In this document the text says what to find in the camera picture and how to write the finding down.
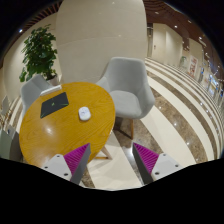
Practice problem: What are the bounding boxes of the gripper purple grey left finger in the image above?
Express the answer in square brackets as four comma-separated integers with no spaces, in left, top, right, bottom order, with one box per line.
[42,144,91,185]

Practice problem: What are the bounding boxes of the white computer mouse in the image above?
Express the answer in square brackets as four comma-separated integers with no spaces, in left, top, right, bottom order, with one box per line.
[78,107,91,121]

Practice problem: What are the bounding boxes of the grey armchair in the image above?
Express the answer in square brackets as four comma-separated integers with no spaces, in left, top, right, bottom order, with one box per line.
[97,57,155,138]
[21,74,51,113]

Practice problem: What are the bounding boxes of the round wooden table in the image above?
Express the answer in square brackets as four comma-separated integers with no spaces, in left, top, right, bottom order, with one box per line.
[19,82,115,167]

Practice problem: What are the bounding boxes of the gripper purple grey right finger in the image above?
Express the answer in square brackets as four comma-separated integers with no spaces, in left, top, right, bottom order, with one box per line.
[132,143,182,185]

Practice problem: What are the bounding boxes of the grey armchair right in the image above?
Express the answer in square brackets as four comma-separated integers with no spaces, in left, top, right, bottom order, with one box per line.
[97,57,155,138]

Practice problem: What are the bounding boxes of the white keyboard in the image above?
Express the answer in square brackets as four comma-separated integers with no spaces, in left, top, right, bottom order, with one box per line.
[40,85,62,96]

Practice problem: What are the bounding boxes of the grey armchair left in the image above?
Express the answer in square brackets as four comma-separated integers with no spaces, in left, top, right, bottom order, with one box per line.
[21,74,51,113]

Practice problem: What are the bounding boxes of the black mouse pad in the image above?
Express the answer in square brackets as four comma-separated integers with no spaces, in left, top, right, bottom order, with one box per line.
[40,92,69,118]

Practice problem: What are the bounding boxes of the grey chair at left edge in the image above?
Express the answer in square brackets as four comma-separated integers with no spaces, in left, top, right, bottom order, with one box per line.
[0,126,22,162]

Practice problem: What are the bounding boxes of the green potted plant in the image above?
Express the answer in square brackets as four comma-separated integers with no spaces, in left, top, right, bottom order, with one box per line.
[19,24,57,82]

